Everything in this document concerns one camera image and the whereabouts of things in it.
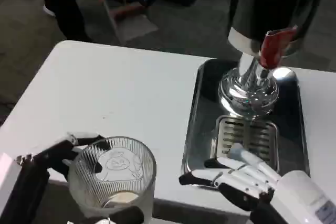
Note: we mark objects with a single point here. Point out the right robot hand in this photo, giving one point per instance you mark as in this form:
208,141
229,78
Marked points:
262,179

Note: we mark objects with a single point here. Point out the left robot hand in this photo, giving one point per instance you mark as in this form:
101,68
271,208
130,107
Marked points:
39,166

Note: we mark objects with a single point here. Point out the clear ribbed glass cup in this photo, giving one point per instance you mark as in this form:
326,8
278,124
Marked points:
118,182

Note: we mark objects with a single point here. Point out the steel drip tray with grid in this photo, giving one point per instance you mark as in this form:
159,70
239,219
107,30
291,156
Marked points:
257,134

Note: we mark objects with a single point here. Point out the steel serving tray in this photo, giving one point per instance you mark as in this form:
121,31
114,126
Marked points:
202,119

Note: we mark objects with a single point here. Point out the person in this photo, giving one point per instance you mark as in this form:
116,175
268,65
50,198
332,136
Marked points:
65,6

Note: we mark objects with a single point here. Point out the black and chrome drink dispenser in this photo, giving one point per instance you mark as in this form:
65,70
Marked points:
262,3

